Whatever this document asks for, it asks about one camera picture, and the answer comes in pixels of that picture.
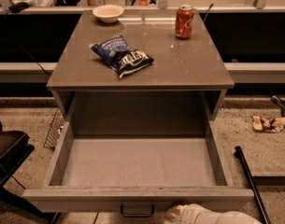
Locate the padded gripper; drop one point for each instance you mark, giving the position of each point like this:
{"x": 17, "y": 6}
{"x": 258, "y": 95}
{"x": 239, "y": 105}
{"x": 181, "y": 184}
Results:
{"x": 191, "y": 215}

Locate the grey top drawer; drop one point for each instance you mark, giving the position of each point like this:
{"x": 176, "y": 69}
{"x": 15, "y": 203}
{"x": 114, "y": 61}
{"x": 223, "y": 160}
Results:
{"x": 137, "y": 151}

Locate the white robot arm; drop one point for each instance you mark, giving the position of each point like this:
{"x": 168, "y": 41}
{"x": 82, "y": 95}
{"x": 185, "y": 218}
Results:
{"x": 197, "y": 214}

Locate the grey cabinet with glossy top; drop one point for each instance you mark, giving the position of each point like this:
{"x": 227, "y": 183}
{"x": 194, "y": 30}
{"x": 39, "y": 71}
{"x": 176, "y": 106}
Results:
{"x": 192, "y": 64}

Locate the black metal bar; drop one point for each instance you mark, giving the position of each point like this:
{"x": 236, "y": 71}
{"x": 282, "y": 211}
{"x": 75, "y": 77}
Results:
{"x": 257, "y": 197}

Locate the brown snack wrapper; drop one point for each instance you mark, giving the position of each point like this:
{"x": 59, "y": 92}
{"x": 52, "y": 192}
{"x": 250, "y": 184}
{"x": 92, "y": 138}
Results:
{"x": 269, "y": 125}

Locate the blue snack packet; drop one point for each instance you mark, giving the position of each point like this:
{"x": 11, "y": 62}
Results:
{"x": 279, "y": 102}

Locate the blue kettle chips bag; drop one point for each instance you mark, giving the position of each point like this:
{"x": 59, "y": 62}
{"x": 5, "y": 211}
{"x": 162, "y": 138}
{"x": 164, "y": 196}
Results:
{"x": 116, "y": 54}

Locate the black bin tray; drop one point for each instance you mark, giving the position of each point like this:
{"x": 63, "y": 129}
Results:
{"x": 14, "y": 148}

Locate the orange soda can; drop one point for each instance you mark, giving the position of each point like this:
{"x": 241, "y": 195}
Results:
{"x": 184, "y": 21}

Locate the white ceramic bowl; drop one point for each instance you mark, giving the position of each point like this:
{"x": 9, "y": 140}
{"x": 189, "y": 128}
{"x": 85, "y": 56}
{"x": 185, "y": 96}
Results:
{"x": 108, "y": 13}

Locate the black drawer handle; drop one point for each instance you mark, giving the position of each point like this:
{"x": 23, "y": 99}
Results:
{"x": 137, "y": 211}

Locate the wire mesh basket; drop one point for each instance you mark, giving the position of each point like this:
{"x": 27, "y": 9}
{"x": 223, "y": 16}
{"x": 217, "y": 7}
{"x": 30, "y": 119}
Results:
{"x": 56, "y": 126}

